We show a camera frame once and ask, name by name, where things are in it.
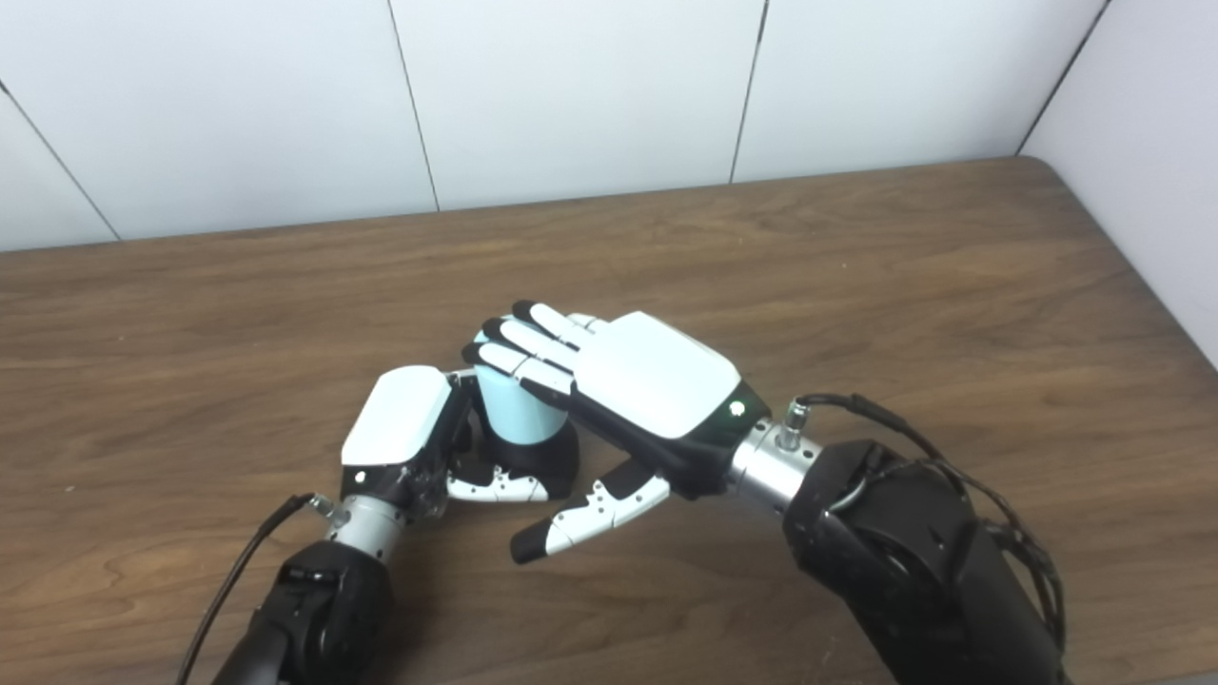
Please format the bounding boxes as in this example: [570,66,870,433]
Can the black nozzle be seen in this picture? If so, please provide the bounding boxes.
[476,423,580,502]

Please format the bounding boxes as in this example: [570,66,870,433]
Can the white and black left hand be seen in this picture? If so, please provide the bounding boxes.
[340,365,553,519]

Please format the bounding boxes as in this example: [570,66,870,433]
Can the white and black right hand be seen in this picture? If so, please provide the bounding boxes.
[462,301,772,565]

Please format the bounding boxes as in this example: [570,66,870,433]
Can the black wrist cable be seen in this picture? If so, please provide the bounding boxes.
[780,393,1067,657]
[176,492,348,685]

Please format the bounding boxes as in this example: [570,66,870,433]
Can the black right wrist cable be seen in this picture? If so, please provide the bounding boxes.
[780,393,1067,657]

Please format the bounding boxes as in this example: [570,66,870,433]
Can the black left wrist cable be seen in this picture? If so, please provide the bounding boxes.
[176,492,348,685]

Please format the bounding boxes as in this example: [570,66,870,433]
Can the light-blue hose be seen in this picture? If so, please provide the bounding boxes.
[473,357,569,446]

